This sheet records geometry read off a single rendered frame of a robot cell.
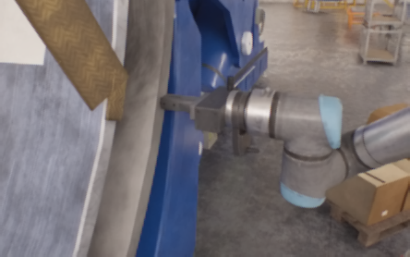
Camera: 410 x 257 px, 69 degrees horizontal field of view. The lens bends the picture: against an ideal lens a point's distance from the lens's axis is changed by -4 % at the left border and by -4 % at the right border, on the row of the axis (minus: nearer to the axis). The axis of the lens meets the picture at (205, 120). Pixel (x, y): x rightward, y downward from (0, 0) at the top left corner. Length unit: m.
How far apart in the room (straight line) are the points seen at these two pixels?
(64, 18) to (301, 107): 0.40
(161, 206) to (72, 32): 0.51
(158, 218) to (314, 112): 0.49
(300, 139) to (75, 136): 0.39
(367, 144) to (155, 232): 0.55
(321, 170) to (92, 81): 0.42
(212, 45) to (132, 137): 0.78
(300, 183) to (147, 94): 0.36
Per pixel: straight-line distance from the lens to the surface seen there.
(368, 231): 3.12
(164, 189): 0.83
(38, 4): 0.48
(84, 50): 0.51
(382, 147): 0.64
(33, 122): 0.66
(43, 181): 0.62
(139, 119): 0.69
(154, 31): 0.69
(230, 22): 1.32
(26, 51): 0.70
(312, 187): 0.61
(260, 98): 0.57
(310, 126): 0.55
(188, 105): 0.63
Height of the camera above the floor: 2.13
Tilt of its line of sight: 24 degrees down
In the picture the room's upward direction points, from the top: 2 degrees counter-clockwise
